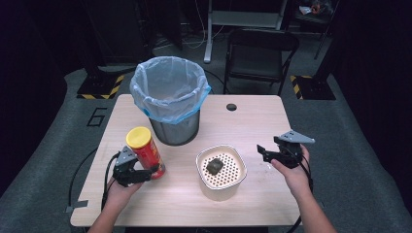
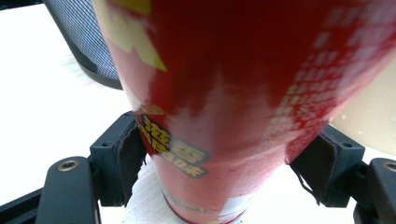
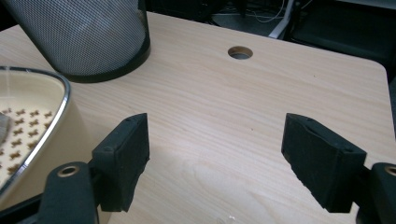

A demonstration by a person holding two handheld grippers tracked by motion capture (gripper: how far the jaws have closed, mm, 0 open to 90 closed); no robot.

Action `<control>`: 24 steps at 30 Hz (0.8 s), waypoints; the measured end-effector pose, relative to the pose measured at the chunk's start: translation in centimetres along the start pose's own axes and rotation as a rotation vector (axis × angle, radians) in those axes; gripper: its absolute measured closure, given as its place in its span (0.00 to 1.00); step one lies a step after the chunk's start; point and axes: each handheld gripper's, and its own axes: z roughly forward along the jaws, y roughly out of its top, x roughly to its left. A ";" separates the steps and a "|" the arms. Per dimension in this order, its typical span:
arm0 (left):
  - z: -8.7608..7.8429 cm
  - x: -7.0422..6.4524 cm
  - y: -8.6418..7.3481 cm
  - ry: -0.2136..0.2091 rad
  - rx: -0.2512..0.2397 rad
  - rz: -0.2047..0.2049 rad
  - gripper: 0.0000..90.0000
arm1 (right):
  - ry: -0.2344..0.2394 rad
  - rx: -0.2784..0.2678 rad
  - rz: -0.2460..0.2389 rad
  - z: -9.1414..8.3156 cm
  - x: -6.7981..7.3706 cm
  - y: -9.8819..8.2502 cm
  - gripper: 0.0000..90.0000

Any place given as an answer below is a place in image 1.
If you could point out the grey tape strip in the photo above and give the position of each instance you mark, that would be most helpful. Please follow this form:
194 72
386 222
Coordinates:
77 206

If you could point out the person's right hand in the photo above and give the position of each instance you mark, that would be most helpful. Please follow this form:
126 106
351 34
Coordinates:
293 179

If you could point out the hazard striped stand base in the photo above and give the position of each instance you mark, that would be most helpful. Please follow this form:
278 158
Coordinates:
100 87
312 87

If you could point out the black folding chair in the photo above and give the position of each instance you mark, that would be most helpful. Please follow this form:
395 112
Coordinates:
259 58

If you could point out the dark wet tea bag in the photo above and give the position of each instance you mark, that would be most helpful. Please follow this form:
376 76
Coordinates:
214 166

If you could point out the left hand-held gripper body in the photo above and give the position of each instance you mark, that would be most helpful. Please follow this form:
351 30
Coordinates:
124 168

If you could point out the red chips can yellow lid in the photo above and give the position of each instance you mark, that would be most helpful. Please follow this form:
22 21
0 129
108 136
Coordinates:
147 152

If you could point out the white desk frame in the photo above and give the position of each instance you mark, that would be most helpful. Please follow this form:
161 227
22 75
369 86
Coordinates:
241 17

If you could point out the beige square strainer container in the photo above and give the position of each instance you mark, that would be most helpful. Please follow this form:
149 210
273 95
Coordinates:
222 171

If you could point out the blue plastic bin liner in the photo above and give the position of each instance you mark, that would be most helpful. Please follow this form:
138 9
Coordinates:
168 85

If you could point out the metal mesh trash bin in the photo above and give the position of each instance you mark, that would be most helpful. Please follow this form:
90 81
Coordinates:
176 131

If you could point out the person's left hand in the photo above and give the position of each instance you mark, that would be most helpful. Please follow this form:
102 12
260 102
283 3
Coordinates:
121 194

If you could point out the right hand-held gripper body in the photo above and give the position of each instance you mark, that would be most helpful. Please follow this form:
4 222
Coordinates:
290 152

